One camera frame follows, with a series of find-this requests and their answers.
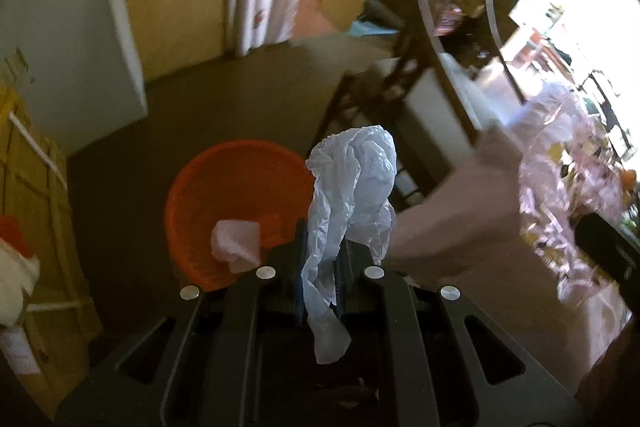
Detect white plastic bag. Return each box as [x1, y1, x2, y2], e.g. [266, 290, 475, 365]
[300, 126, 397, 364]

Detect white paper towel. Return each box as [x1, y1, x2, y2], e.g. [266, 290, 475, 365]
[212, 220, 260, 274]

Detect orange plastic trash basket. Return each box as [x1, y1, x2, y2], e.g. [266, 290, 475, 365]
[164, 140, 314, 291]

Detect pink floral tablecloth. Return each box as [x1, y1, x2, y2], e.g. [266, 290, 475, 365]
[384, 83, 639, 401]

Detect stacked cardboard boxes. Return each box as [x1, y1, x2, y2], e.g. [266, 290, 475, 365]
[0, 51, 104, 417]

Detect wooden armchair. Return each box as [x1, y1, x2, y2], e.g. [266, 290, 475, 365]
[316, 0, 502, 210]

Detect orange fruit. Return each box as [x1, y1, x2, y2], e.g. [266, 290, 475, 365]
[620, 169, 637, 190]

